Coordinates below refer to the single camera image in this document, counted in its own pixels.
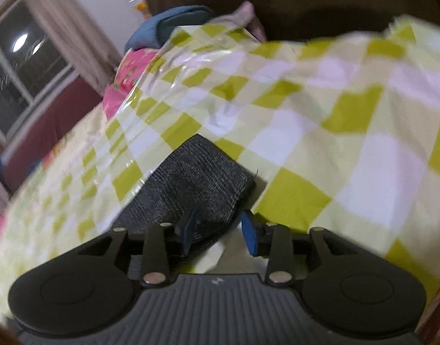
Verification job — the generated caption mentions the blue pillow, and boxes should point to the blue pillow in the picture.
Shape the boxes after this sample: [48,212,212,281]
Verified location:
[124,5,215,52]

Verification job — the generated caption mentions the window with grille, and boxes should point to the window with grille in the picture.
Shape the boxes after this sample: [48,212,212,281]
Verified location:
[0,0,74,146]

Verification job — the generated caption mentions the right beige curtain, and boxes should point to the right beige curtain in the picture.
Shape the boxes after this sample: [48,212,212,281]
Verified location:
[24,0,120,93]

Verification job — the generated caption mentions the floral pink yellow bedspread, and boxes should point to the floral pink yellow bedspread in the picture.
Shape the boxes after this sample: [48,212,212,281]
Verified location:
[0,47,159,226]

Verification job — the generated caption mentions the maroon sofa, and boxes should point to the maroon sofa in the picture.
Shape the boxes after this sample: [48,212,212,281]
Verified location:
[3,77,102,193]

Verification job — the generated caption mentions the green checked plastic sheet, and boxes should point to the green checked plastic sheet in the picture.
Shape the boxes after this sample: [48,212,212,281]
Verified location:
[0,16,440,319]

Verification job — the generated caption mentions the dark grey checked pants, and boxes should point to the dark grey checked pants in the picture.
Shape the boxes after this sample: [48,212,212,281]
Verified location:
[113,134,255,259]

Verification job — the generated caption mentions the orange yellow snack bag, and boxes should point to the orange yellow snack bag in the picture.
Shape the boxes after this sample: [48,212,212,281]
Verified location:
[128,0,151,20]

